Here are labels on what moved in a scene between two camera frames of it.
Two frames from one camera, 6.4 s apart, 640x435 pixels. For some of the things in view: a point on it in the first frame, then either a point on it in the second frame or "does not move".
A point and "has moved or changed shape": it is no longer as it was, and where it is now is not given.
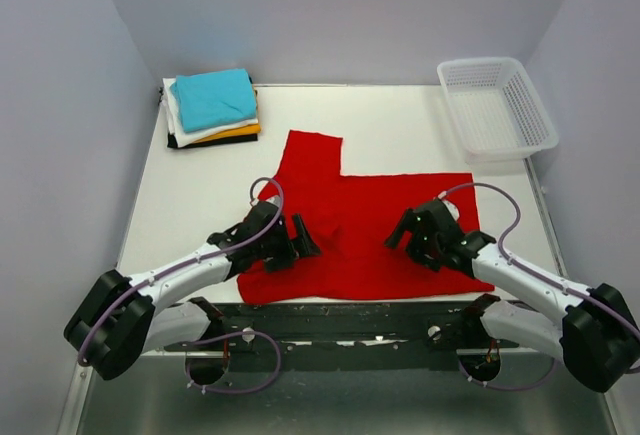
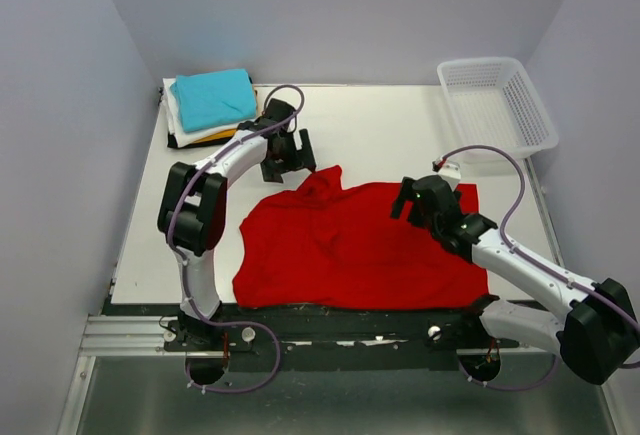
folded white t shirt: (175, 119) does not move
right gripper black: (408, 221) -> (406, 192)
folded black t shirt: (172, 143) does not move
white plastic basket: (497, 109) does not move
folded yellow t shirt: (243, 130) does not move
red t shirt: (350, 219) has moved or changed shape
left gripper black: (302, 244) -> (273, 171)
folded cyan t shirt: (214, 98) does not move
